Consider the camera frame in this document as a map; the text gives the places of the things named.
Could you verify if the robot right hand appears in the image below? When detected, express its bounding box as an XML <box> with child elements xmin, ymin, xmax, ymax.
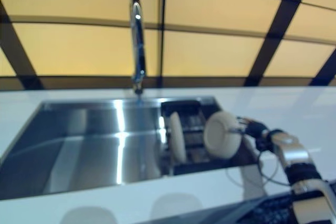
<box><xmin>228</xmin><ymin>115</ymin><xmax>271</xmax><ymax>141</ymax></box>

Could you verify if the cream round plate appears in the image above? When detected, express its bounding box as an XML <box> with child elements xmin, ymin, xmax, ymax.
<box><xmin>203</xmin><ymin>111</ymin><xmax>245</xmax><ymax>160</ymax></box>
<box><xmin>167</xmin><ymin>111</ymin><xmax>188</xmax><ymax>165</ymax></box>

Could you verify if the black dish drying rack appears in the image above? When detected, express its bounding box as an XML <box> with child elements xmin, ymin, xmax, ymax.
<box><xmin>159</xmin><ymin>99</ymin><xmax>254</xmax><ymax>177</ymax></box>

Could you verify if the chrome gooseneck kitchen faucet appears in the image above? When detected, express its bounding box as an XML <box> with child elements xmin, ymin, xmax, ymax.
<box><xmin>129</xmin><ymin>0</ymin><xmax>148</xmax><ymax>97</ymax></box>

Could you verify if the stainless steel sink basin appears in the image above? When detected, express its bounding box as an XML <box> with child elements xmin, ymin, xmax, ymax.
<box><xmin>0</xmin><ymin>97</ymin><xmax>260</xmax><ymax>195</ymax></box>

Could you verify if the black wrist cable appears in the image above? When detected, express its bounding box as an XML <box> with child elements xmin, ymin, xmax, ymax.
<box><xmin>256</xmin><ymin>142</ymin><xmax>292</xmax><ymax>186</ymax></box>

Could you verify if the black wire dishwasher rack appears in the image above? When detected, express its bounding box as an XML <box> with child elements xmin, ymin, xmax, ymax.
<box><xmin>236</xmin><ymin>195</ymin><xmax>297</xmax><ymax>224</ymax></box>

